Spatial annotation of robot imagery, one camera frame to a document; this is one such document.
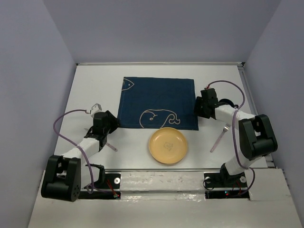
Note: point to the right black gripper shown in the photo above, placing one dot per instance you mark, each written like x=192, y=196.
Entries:
x=198, y=101

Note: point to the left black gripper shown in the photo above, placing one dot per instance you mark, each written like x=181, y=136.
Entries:
x=113, y=120

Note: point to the dark blue mug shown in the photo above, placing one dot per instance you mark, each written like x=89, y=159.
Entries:
x=227, y=102

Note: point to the pink handled knife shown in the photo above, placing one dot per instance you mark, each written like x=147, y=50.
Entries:
x=112, y=147

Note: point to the pink handled fork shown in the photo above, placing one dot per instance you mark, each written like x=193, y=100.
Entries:
x=225, y=129

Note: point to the dark blue cloth placemat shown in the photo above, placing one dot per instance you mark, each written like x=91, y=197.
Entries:
x=149, y=102

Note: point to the yellow round plate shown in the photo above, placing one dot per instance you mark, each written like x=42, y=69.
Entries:
x=168, y=145

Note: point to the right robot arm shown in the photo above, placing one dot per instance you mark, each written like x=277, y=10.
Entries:
x=253, y=137

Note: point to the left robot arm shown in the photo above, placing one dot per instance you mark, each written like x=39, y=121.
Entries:
x=67, y=174

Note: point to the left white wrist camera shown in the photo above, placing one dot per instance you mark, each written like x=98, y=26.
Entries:
x=96, y=108

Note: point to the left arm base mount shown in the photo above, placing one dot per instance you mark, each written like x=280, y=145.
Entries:
x=106, y=184

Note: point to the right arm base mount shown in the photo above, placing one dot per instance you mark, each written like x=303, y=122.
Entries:
x=216, y=187

